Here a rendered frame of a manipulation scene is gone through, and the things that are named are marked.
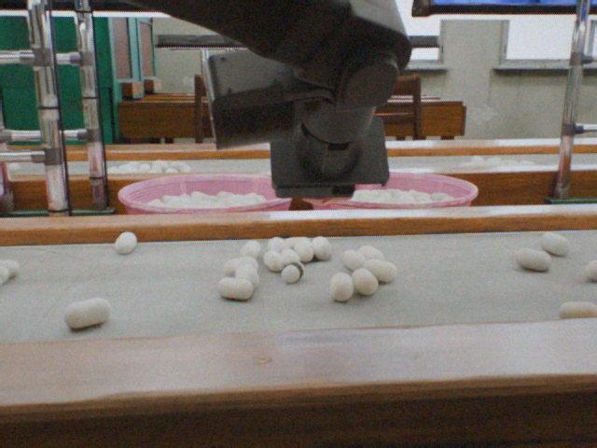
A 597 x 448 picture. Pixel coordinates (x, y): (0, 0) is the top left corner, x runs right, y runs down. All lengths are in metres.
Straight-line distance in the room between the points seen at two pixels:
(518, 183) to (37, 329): 0.89
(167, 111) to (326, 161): 2.85
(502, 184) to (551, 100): 5.04
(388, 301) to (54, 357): 0.30
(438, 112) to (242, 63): 3.02
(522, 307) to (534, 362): 0.16
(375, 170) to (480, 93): 5.43
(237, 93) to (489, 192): 0.82
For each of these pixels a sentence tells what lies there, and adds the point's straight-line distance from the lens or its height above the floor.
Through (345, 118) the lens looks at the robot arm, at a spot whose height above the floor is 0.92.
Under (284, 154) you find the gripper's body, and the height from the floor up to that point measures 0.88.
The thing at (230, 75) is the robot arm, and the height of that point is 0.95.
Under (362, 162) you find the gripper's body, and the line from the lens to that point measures 0.54.
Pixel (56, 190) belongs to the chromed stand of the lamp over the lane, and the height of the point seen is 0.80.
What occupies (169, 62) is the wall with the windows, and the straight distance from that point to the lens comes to 5.67.
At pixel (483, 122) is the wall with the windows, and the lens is 5.99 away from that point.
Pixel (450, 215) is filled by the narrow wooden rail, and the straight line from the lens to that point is 0.82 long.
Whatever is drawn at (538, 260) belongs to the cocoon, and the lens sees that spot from 0.70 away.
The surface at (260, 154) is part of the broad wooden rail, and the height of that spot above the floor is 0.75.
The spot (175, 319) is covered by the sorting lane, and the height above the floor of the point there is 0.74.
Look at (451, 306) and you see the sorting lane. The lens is 0.58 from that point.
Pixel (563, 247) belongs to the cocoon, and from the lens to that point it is 0.76.
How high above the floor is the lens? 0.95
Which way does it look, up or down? 15 degrees down
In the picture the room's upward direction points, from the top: straight up
